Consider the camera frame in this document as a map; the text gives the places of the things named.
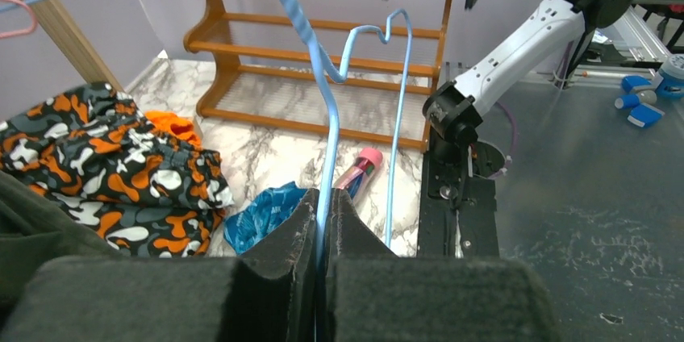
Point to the orange camo shorts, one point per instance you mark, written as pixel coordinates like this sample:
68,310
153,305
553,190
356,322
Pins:
92,152

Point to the blue patterned shorts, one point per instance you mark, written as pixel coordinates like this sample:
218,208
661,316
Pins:
266,212

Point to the wooden drying rack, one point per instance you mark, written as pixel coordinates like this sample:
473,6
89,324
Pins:
380,60

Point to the dark green shorts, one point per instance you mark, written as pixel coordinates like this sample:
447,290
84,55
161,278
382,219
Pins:
34,231

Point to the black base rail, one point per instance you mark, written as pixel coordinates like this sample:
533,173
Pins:
458,199

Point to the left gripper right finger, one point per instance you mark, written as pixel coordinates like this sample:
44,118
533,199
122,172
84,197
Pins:
374,295

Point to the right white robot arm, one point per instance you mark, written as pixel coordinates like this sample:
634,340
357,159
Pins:
456,109

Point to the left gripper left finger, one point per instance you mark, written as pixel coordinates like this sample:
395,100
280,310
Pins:
263,295

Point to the pink capped pencil tube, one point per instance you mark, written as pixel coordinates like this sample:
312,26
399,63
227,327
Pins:
357,177

